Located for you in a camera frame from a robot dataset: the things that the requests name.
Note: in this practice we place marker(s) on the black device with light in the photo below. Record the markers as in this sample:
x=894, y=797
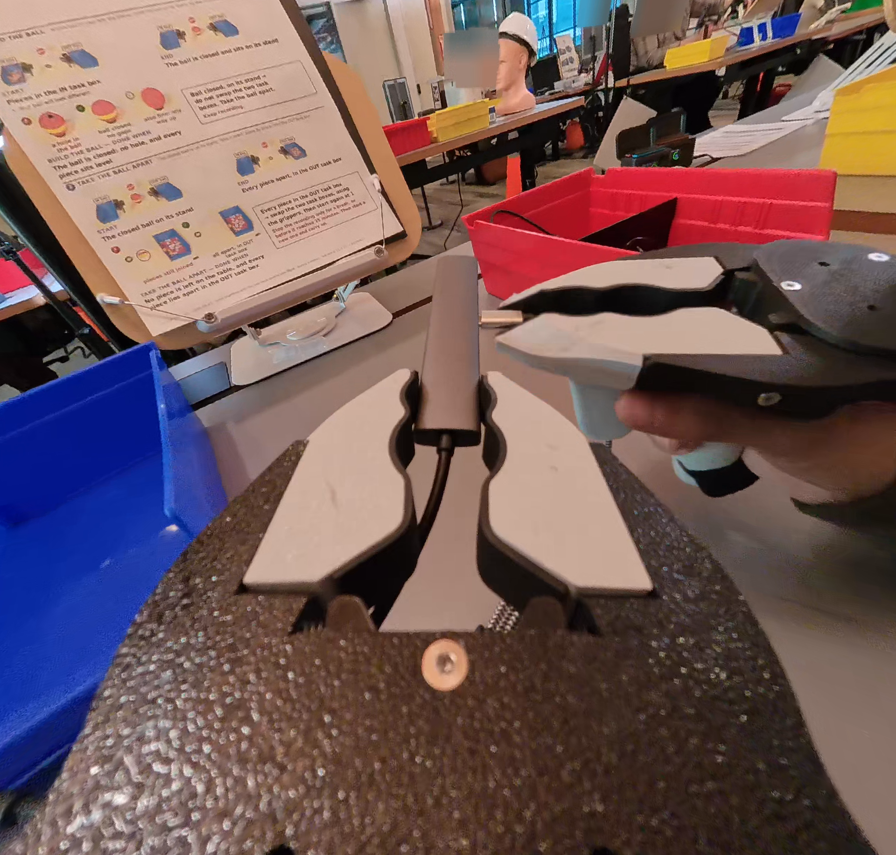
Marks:
x=654, y=145

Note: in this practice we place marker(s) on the mannequin head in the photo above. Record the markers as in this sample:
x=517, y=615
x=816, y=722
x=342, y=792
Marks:
x=514, y=85

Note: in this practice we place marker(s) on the white paper sheets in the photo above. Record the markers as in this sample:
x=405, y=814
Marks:
x=756, y=138

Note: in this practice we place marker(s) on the silver document stand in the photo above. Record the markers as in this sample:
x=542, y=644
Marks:
x=350, y=316

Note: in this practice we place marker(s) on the large red plastic bin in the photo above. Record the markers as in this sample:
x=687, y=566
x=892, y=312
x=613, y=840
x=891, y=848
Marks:
x=546, y=260

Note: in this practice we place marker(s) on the grey usb hub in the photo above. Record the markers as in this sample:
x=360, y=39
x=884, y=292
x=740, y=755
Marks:
x=451, y=351

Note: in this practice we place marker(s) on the large blue plastic bin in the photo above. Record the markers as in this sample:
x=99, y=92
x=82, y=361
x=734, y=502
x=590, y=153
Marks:
x=84, y=519

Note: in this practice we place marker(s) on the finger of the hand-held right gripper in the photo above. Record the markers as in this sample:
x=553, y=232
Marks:
x=630, y=341
x=630, y=278

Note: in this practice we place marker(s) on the black tripod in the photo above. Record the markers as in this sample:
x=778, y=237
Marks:
x=59, y=267

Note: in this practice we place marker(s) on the small blue plastic bin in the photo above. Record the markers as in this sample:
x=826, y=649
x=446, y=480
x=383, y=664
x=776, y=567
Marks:
x=770, y=31

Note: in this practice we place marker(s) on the white hard hat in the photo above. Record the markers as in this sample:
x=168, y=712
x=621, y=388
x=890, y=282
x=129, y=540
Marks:
x=521, y=29

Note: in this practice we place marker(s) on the long wooden table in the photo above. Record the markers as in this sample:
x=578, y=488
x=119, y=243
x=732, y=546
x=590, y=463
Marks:
x=532, y=110
x=770, y=52

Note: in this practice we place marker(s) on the orange traffic cone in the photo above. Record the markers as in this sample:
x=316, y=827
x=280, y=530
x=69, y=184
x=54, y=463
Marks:
x=514, y=180

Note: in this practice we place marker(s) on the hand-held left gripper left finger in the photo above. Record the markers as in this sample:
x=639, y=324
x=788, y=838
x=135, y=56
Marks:
x=336, y=491

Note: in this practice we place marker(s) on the person's right hand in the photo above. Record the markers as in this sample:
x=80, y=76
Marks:
x=826, y=456

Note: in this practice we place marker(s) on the large yellow plastic bin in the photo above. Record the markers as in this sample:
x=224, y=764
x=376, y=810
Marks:
x=861, y=134

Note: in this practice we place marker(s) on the framed picture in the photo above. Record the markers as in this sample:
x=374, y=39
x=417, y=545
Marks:
x=323, y=33

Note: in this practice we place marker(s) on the small red plastic bin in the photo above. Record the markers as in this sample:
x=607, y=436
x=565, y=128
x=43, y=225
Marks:
x=406, y=134

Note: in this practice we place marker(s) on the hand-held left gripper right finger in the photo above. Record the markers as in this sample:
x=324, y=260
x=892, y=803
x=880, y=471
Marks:
x=553, y=505

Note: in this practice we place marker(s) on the printed instruction sheet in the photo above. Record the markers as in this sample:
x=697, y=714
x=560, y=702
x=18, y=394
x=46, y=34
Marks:
x=175, y=134

